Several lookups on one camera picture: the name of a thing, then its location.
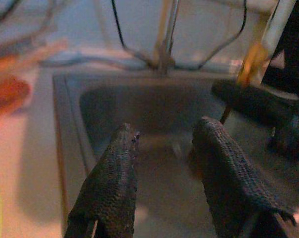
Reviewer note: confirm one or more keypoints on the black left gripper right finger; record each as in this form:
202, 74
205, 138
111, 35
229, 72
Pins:
228, 178

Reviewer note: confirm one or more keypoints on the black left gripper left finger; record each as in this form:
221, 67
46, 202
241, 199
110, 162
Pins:
107, 193

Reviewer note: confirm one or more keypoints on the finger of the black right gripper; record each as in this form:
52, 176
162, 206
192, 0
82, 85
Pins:
293, 49
258, 101

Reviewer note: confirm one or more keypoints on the brown chopstick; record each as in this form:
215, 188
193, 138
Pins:
251, 62

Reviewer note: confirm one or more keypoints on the stainless steel sink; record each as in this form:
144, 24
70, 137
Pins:
152, 104

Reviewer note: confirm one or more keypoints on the grey metal faucet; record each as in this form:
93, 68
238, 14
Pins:
164, 49

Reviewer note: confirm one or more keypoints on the orange bowl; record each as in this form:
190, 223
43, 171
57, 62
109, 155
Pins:
8, 91

